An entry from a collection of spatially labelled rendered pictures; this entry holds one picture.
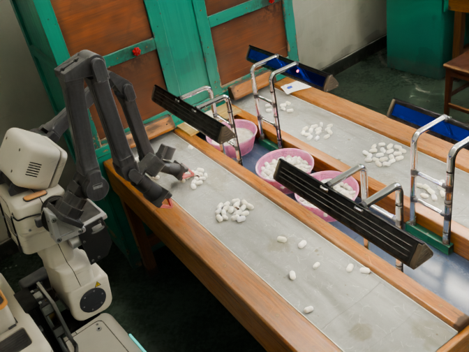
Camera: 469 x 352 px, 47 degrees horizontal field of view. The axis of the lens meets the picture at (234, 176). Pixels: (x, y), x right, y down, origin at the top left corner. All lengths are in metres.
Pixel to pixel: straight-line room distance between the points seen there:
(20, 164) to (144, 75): 1.18
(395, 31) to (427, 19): 0.34
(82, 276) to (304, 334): 0.82
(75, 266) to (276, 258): 0.72
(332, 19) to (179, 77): 2.28
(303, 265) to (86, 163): 0.84
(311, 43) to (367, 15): 0.72
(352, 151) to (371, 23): 2.89
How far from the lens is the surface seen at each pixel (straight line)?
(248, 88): 3.11
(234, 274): 1.98
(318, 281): 1.94
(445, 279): 2.05
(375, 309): 1.85
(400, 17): 4.88
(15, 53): 3.43
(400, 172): 2.43
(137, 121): 2.29
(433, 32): 4.74
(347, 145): 2.62
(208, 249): 2.11
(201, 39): 2.93
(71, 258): 2.06
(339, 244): 2.04
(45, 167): 1.83
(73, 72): 1.61
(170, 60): 2.86
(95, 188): 1.74
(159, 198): 1.89
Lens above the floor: 2.13
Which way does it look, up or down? 34 degrees down
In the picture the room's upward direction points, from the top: 12 degrees counter-clockwise
